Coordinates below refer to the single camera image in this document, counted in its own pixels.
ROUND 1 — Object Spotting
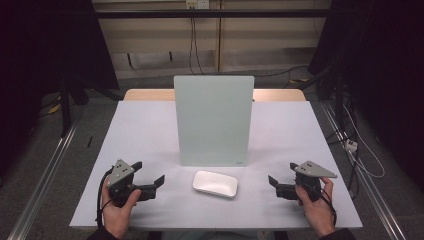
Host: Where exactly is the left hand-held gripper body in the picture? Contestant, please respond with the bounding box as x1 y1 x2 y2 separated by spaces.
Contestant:
106 158 158 208

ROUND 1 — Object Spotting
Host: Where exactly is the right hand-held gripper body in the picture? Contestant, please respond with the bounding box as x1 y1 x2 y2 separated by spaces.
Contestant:
275 160 338 203

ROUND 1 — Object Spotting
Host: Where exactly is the white rectangular dish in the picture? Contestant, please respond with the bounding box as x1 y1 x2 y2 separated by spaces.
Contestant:
192 170 239 200

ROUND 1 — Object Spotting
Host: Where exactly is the pale green glass whiteboard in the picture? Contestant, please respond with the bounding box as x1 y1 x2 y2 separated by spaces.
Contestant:
173 75 255 167

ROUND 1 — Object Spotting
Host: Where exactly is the person's right hand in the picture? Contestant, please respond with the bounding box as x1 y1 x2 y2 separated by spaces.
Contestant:
294 176 336 239

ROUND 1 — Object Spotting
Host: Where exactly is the person's left hand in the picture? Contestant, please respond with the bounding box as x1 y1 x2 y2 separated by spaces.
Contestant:
100 177 142 240

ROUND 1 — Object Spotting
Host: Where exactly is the white table mat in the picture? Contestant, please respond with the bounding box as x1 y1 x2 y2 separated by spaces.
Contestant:
69 100 364 230

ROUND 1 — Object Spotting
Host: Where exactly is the black metal stand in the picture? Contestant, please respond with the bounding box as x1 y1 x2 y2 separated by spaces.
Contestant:
59 75 73 138

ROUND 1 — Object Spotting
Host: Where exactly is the black curtain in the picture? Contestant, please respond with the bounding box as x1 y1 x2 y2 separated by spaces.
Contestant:
0 0 120 174
307 0 424 193

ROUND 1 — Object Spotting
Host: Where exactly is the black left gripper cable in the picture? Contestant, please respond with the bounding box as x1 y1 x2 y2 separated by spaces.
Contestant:
95 166 115 225

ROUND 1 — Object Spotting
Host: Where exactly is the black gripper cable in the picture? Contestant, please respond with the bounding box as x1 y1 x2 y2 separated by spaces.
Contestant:
294 178 338 226
95 166 115 225

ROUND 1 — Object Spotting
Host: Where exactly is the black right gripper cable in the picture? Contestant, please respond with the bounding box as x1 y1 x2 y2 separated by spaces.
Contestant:
294 178 338 226

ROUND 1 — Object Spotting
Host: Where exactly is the metal floor rail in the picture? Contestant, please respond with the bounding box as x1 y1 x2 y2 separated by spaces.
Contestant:
319 100 407 240
6 114 85 240

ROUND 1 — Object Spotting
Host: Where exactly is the white floor cable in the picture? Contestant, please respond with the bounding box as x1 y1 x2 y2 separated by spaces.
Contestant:
342 105 386 179

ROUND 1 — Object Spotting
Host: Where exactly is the black floor cable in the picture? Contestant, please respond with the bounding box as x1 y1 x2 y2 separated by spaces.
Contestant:
252 65 310 79

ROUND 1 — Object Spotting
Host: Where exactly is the thin black hanging cable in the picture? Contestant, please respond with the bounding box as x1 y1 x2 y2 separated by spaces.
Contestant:
193 17 205 75
188 17 196 75

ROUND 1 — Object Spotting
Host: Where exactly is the white wall socket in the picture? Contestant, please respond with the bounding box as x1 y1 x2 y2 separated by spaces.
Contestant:
185 0 211 10

